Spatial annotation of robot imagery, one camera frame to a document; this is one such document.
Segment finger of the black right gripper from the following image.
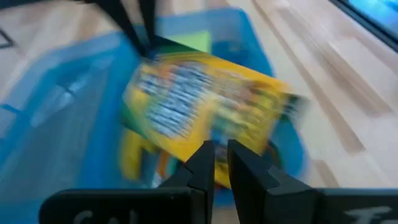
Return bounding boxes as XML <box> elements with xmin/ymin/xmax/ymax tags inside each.
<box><xmin>83</xmin><ymin>0</ymin><xmax>150</xmax><ymax>58</ymax></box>
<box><xmin>137</xmin><ymin>0</ymin><xmax>159</xmax><ymax>49</ymax></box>

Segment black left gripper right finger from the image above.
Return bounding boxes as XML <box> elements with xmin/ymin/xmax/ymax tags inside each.
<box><xmin>226</xmin><ymin>138</ymin><xmax>398</xmax><ymax>224</ymax></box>

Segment orange wooden pencil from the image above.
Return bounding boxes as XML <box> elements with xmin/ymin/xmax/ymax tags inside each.
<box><xmin>156</xmin><ymin>150</ymin><xmax>171</xmax><ymax>180</ymax></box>

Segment yellow green crayon box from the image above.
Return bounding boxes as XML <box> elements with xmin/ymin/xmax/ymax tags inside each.
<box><xmin>119</xmin><ymin>50</ymin><xmax>309</xmax><ymax>189</ymax></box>

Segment yellow highlighter pen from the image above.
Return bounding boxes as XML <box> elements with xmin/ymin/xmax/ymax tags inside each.
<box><xmin>119</xmin><ymin>128</ymin><xmax>149</xmax><ymax>183</ymax></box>

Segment blue translucent plastic box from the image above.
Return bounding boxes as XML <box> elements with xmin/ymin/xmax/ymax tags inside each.
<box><xmin>0</xmin><ymin>7</ymin><xmax>309</xmax><ymax>224</ymax></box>

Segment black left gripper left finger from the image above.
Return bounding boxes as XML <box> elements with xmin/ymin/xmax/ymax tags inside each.
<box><xmin>38</xmin><ymin>139</ymin><xmax>216</xmax><ymax>224</ymax></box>

